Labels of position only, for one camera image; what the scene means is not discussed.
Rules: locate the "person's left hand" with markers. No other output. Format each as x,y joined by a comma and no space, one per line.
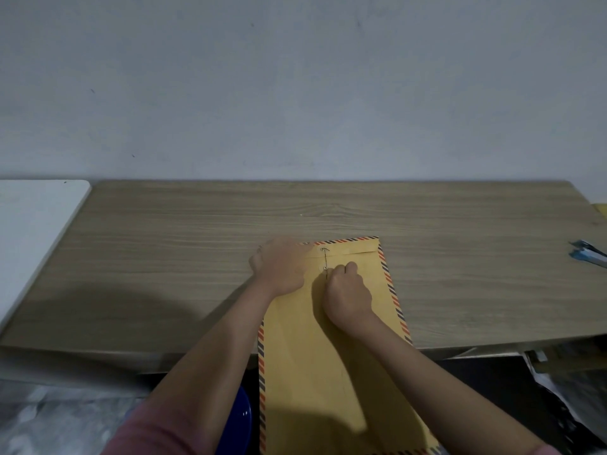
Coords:
280,267

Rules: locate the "person's right hand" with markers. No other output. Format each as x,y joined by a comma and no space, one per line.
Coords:
348,298

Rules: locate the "person's right thumb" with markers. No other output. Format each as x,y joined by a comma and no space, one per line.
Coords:
351,268

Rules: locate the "yellow striped-border envelope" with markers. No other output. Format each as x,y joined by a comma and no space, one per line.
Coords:
327,374

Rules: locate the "person's right forearm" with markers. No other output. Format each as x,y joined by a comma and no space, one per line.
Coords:
436,393

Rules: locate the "person's left forearm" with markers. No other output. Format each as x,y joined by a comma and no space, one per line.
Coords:
213,364

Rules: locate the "blue plastic stool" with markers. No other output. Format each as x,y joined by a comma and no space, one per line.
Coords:
237,426

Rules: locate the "blue stapler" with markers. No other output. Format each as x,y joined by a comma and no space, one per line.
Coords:
589,253

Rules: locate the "clear plastic sheet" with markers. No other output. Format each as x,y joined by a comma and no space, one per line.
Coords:
569,393

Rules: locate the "pink right sleeve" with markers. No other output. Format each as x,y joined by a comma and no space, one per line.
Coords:
545,451

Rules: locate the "pink sleeve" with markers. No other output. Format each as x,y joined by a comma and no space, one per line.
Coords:
545,451
142,433

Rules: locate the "pink left sleeve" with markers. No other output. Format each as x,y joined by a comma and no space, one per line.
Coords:
142,433

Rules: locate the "white table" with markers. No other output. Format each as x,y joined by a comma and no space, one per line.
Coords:
28,232

